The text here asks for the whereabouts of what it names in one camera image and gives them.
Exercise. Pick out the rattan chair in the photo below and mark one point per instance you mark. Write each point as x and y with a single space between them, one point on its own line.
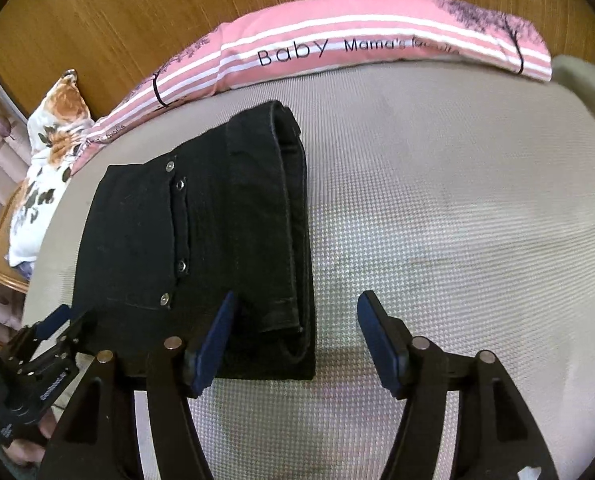
9 277

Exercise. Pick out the floral white orange pillow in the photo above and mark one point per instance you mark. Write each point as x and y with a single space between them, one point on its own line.
55 129

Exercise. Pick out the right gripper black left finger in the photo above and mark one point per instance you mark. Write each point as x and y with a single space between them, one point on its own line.
96 436

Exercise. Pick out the beige mattress pad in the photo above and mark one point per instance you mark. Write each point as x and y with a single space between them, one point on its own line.
463 197

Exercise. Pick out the pink striped pillow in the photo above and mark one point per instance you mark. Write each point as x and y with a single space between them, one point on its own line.
311 36

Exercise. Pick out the wooden headboard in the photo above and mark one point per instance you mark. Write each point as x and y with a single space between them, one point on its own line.
114 44

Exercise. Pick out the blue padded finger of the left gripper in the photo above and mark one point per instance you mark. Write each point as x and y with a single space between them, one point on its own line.
44 329

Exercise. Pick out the black jeans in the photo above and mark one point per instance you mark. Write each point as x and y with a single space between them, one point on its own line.
222 215

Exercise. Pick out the person's left hand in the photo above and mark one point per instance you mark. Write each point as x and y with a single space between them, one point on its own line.
26 453

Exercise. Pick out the beige blanket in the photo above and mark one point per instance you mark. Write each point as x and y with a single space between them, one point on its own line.
578 76

